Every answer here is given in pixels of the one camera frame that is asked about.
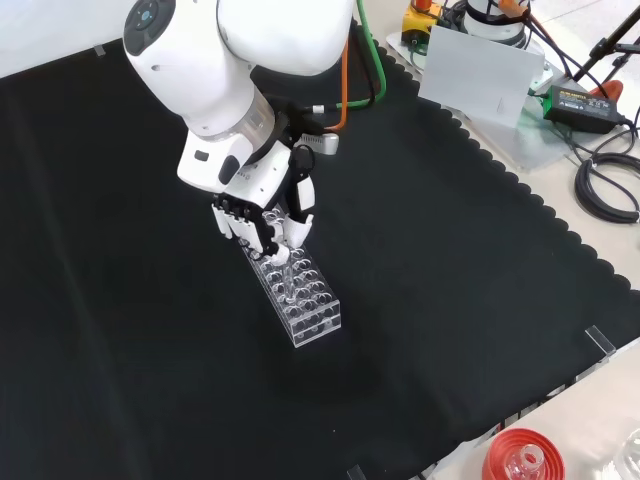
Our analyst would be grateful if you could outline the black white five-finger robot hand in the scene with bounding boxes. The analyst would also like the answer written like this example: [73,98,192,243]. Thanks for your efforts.
[209,142,317,266]

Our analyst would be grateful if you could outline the clear plastic test tube rack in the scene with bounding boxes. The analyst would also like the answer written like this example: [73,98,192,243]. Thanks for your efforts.
[238,238,343,350]

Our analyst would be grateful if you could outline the black bench cloth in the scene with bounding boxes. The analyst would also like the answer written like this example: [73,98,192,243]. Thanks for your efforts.
[0,17,640,480]

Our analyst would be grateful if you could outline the yellow stop button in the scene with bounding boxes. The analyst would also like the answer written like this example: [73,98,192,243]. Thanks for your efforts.
[402,0,445,45]

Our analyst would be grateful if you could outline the pale board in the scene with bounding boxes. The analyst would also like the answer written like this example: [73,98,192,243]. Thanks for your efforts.
[417,24,546,129]

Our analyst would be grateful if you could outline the black power adapter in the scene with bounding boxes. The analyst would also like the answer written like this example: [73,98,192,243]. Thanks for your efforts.
[543,83,623,135]

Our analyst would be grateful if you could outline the orange clamp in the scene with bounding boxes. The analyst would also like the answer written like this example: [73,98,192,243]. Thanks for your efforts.
[588,78,625,101]

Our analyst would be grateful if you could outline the red ribbed round disc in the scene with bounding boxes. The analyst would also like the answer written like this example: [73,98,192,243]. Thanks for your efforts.
[482,427,566,480]

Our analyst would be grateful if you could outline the black tripod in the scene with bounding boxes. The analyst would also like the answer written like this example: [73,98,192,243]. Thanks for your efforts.
[571,3,640,86]

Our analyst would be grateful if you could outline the small clear glass flask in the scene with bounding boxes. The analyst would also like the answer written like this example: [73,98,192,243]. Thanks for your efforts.
[504,444,547,480]

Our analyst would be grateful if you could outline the clear glass vessel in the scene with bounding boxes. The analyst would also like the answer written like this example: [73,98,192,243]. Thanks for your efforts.
[607,428,640,480]

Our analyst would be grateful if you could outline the small wrist camera box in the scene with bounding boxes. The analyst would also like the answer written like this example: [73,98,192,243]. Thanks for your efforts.
[298,131,341,156]

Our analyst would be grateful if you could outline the orange cable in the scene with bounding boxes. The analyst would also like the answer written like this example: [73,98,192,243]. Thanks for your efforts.
[324,42,351,134]

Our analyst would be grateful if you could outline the green cable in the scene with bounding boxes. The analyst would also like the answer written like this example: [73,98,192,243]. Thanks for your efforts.
[334,0,389,110]

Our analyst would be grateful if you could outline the metal base plate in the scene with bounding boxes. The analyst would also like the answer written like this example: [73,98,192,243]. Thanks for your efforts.
[384,29,591,172]

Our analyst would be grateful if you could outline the coiled black cable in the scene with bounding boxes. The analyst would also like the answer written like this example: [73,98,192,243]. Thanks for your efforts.
[573,152,640,225]

